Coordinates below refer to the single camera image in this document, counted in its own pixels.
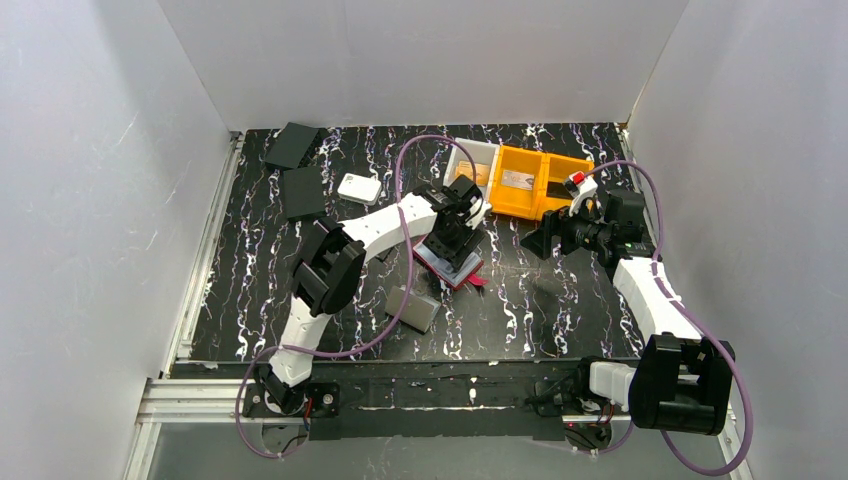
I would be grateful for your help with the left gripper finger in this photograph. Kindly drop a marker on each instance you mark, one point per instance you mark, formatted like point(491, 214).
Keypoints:
point(465, 258)
point(443, 245)

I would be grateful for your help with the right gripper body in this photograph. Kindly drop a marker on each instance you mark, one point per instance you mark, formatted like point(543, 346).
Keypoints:
point(553, 228)

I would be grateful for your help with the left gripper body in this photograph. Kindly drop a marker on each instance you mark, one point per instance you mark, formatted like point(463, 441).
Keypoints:
point(449, 241)

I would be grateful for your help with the red leather card holder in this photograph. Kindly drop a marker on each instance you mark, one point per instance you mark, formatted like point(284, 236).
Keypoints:
point(454, 277)

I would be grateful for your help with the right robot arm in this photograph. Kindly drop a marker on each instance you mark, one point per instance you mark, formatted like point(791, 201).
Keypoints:
point(682, 381)

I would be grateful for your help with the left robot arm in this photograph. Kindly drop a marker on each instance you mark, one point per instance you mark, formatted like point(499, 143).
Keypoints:
point(326, 276)

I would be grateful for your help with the silver VIP credit card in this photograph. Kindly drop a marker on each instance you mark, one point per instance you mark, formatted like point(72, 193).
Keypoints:
point(517, 180)

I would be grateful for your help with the silver metal card case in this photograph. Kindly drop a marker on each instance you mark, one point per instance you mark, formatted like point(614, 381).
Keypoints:
point(419, 312)

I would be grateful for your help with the yellow middle plastic bin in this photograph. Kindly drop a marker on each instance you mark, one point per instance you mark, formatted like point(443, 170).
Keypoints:
point(516, 202)

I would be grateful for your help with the yellow plastic bin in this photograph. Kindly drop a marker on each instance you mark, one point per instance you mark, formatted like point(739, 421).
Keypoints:
point(555, 193)
point(516, 202)

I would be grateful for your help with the yellow right plastic bin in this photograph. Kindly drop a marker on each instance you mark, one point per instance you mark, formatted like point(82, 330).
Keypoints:
point(555, 193)

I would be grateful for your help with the white plastic bin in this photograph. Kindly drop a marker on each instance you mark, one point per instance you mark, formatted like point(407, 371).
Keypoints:
point(474, 159)

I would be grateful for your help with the white square device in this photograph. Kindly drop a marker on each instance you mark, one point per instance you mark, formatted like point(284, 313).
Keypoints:
point(359, 189)

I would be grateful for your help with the black box near device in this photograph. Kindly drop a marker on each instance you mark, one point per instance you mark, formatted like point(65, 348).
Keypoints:
point(303, 194)

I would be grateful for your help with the black box far corner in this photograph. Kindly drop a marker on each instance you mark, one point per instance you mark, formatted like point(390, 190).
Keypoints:
point(294, 146)

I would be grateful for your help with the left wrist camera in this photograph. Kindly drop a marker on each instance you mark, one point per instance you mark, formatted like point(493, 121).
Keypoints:
point(478, 213)

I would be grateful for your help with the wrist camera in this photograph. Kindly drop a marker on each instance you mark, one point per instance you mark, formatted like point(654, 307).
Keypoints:
point(478, 213)
point(582, 187)

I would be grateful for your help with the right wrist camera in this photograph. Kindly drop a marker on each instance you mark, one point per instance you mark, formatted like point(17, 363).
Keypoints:
point(582, 187)

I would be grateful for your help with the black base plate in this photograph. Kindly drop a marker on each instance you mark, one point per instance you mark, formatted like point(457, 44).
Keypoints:
point(520, 398)

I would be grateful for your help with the aluminium frame rail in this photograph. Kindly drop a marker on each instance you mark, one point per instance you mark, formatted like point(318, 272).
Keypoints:
point(188, 429)

